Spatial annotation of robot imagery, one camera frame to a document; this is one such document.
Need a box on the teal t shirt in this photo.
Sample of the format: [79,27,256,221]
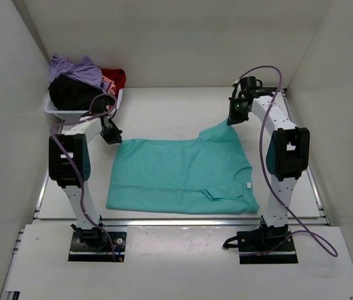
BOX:
[106,121,259,214]

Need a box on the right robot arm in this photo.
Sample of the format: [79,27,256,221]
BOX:
[227,89,310,256]

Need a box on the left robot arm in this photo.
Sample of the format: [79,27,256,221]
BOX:
[49,116,122,251]

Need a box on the pink t shirt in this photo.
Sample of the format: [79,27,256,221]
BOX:
[101,75,117,97]

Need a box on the white plastic basket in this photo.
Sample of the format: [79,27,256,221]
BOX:
[43,89,124,121]

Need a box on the red t shirt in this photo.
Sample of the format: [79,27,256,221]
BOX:
[101,69,126,96]

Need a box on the black t shirt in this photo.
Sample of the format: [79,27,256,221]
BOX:
[48,75,104,111]

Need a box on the purple t shirt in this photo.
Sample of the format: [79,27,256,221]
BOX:
[49,56,102,89]

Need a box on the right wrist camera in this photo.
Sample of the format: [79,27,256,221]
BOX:
[232,76,273,98]

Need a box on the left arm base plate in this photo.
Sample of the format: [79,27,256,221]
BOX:
[68,225,127,263]

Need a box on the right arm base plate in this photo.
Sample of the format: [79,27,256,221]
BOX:
[237,222,299,264]

